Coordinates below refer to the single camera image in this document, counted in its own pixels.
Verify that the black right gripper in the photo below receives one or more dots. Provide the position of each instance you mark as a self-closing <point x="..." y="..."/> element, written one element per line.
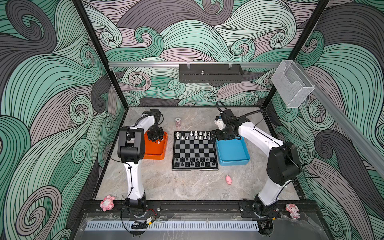
<point x="219" y="136"/>

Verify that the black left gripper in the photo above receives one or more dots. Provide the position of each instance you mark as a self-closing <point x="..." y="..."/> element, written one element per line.
<point x="160" y="136"/>

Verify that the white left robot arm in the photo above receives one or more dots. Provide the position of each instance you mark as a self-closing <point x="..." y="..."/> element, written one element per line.
<point x="131" y="150"/>

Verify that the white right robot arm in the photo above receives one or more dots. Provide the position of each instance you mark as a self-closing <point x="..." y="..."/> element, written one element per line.
<point x="283" y="164"/>

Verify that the orange plastic tray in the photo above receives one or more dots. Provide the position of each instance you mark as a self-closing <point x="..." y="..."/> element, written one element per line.
<point x="155" y="150"/>

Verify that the blue plastic tray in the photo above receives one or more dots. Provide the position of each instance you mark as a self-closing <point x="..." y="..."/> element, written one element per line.
<point x="232" y="152"/>

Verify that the pink checkered small cup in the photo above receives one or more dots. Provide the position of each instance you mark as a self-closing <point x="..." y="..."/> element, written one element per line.
<point x="178" y="122"/>

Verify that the black and silver chessboard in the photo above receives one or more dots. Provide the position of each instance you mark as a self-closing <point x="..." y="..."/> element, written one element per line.
<point x="195" y="152"/>

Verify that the small pink pig toy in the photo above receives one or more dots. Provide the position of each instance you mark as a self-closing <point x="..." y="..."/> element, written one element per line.
<point x="229" y="180"/>

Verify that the pink doll figure left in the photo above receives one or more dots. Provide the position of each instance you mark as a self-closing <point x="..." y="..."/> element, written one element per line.
<point x="108" y="203"/>

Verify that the pink doll figure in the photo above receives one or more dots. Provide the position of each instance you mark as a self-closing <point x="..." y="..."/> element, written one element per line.
<point x="108" y="203"/>
<point x="293" y="210"/>

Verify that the pink doll figure right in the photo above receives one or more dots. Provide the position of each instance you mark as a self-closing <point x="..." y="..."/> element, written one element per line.
<point x="293" y="210"/>

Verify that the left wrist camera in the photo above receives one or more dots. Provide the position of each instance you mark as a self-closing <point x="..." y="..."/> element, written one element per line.
<point x="159" y="118"/>

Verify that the black enclosure corner post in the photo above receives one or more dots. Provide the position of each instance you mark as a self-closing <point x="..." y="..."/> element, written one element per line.
<point x="313" y="20"/>

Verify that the black perforated wall shelf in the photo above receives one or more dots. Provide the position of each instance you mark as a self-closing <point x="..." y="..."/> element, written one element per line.
<point x="211" y="74"/>

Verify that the clear acrylic wall box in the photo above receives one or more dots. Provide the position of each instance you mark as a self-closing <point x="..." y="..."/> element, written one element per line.
<point x="292" y="83"/>

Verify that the aluminium rail on wall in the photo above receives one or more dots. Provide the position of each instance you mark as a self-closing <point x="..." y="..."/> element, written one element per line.
<point x="166" y="64"/>

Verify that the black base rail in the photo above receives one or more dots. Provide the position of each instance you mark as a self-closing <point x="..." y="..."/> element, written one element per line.
<point x="244" y="208"/>

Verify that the white slotted cable duct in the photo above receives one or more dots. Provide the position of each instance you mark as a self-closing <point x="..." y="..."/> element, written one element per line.
<point x="175" y="226"/>

